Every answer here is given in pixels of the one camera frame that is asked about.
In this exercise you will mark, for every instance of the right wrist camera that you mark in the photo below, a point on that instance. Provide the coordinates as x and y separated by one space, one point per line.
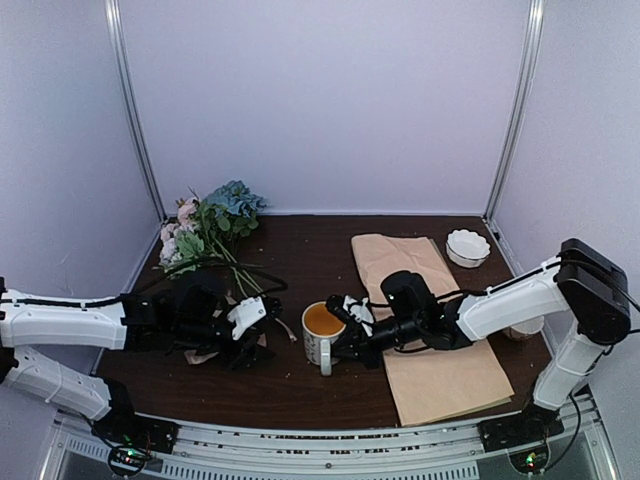
406 293

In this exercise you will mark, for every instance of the aluminium frame post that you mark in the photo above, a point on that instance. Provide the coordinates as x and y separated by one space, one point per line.
526 74
132 112

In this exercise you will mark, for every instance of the circuit board with leds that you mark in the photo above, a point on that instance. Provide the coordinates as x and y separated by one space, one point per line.
127 461
529 462

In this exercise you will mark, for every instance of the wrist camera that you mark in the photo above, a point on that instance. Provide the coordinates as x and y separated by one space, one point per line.
196 296
406 293

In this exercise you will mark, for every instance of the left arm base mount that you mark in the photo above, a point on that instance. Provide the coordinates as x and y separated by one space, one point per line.
145 433

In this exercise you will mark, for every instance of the front aluminium rail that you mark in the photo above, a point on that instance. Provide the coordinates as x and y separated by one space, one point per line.
451 450

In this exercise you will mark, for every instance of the white mug with orange inside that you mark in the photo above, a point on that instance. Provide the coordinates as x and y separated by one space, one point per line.
320 330

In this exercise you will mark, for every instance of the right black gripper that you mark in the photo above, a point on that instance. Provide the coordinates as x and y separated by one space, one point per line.
362 350

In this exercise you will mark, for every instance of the right aluminium frame post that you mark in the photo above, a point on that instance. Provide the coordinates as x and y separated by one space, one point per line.
526 74

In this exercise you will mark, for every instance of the blue hydrangea fake flower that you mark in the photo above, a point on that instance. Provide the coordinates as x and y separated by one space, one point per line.
227 216

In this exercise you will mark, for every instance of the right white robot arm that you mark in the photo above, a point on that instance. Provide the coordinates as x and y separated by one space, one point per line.
578 280

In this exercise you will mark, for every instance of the white fake flower bunch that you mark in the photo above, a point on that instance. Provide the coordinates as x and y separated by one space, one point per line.
180 244

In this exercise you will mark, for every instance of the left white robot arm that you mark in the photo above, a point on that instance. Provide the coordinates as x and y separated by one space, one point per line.
130 322

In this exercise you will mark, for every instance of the white round bowl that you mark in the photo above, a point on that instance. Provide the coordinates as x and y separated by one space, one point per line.
525 330

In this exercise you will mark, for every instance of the green and tan wrapping paper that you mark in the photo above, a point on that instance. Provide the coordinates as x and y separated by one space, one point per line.
432 385

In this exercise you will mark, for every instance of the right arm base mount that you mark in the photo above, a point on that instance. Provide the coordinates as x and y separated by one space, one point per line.
516 430

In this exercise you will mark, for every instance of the right circuit board with leds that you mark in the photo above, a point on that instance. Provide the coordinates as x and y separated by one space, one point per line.
529 462

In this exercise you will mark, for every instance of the white scalloped dish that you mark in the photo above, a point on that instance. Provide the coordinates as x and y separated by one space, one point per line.
467 249

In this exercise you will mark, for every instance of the left circuit board with leds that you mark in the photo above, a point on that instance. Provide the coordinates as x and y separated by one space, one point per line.
127 461

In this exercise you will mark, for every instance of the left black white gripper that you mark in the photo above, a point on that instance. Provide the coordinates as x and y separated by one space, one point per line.
243 358

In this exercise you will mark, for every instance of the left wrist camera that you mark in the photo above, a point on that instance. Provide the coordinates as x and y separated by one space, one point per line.
196 296

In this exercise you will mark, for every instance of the left aluminium frame post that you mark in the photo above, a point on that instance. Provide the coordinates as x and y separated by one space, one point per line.
132 112

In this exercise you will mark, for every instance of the beige ribbon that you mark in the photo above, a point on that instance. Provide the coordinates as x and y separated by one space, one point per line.
232 324

